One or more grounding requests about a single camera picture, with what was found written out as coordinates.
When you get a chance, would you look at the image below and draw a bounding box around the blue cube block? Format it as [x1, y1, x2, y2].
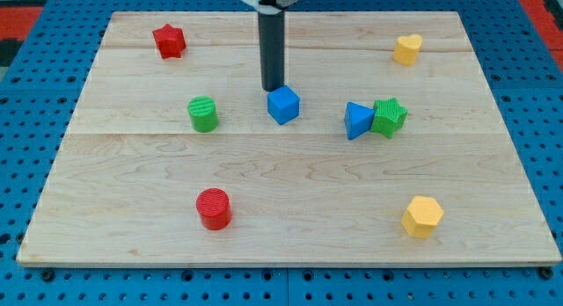
[267, 85, 300, 125]

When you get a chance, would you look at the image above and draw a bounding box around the blue triangle block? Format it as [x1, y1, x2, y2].
[344, 102, 376, 140]

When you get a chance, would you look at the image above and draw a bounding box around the green cylinder block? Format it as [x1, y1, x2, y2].
[187, 96, 219, 133]

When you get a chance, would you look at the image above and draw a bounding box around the red cylinder block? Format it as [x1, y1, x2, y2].
[196, 188, 232, 230]

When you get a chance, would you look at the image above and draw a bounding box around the green star block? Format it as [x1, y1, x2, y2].
[370, 98, 408, 139]

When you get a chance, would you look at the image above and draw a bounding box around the light wooden board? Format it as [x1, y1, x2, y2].
[17, 11, 561, 268]

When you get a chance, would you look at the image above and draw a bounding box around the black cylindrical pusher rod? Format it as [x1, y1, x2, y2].
[258, 11, 285, 91]

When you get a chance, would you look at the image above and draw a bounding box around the red star block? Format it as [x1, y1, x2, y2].
[152, 24, 186, 59]

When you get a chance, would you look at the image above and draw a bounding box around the yellow hexagon block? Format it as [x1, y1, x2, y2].
[401, 195, 444, 238]

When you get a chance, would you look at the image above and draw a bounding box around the yellow heart block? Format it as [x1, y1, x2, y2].
[392, 33, 423, 66]

